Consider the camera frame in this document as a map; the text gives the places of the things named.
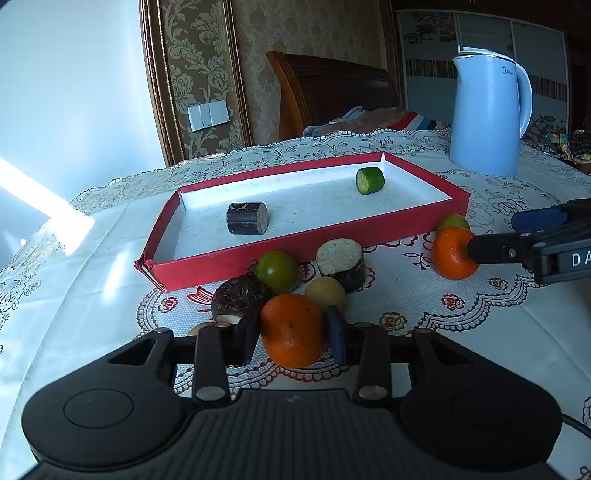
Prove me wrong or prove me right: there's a dark eggplant piece in tray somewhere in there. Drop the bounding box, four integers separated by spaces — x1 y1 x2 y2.
226 202 269 236

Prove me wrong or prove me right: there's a tan blanket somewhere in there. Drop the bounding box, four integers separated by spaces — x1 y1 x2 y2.
318 107 409 136

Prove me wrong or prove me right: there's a colourful patterned cloth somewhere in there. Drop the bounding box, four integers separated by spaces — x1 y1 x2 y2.
524 115 591 176

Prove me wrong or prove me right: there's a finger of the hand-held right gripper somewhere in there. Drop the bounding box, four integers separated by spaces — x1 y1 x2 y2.
510 198 591 232
466 231 555 267

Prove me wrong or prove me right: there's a sliding door wardrobe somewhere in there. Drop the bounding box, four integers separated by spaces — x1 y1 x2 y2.
396 9 573 136

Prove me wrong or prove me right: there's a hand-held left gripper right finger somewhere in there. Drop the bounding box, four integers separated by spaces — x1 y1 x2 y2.
323 305 478 408

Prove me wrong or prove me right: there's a green cucumber piece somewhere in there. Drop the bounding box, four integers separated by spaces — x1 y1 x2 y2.
355 167 385 195

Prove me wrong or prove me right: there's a light blue electric kettle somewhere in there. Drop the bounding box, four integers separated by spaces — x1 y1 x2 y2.
449 51 533 178

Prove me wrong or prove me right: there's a white wall light switch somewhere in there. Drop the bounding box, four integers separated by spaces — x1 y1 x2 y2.
188 100 230 131

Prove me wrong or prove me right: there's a green tomato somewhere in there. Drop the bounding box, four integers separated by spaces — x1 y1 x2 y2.
256 250 301 296

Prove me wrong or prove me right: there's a blue grey cloth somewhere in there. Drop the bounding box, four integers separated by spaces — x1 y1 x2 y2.
302 106 365 137

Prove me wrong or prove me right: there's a small yellow round fruit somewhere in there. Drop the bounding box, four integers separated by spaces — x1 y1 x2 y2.
305 276 347 312

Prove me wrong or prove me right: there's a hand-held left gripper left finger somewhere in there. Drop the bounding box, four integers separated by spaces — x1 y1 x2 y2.
106 302 264 408

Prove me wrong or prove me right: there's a black cable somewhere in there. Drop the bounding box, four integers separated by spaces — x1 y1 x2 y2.
560 414 591 433

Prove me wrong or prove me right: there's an eggplant piece cut side up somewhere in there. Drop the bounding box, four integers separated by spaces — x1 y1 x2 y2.
316 238 365 294

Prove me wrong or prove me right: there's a wooden bed headboard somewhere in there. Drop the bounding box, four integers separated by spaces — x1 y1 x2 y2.
265 51 402 140

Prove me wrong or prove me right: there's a white lace tablecloth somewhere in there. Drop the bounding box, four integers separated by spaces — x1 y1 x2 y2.
0 127 591 480

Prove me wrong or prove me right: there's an orange tangerine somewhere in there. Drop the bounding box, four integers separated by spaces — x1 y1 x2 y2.
431 227 481 281
260 294 329 369

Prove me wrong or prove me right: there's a gilded wall panel frame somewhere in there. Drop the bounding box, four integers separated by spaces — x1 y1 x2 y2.
139 0 254 168

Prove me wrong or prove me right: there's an eggplant top piece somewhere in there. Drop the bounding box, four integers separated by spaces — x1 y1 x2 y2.
211 274 271 326

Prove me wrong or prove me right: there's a red cardboard tray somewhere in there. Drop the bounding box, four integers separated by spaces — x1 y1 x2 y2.
135 151 472 294

